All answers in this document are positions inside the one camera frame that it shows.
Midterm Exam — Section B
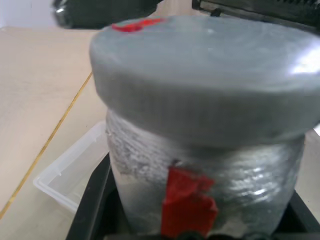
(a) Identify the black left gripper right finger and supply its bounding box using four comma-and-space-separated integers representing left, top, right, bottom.
279, 189, 320, 240

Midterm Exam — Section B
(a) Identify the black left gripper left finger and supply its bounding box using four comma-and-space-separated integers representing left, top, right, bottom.
65, 151, 131, 240

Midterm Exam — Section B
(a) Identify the grey tape-wrapped jar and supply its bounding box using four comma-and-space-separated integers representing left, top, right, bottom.
104, 109, 306, 237

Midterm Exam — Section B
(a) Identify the grey tape-wrapped jar lid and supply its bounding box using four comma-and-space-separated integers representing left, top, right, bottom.
89, 15, 320, 148

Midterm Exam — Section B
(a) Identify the clear plastic box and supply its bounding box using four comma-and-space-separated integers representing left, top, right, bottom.
32, 121, 109, 214

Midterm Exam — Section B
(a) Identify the dark rounded object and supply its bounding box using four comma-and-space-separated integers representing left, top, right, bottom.
51, 0, 166, 30

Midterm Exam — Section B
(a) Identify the black object with clamp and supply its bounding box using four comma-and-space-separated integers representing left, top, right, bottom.
191, 0, 320, 33

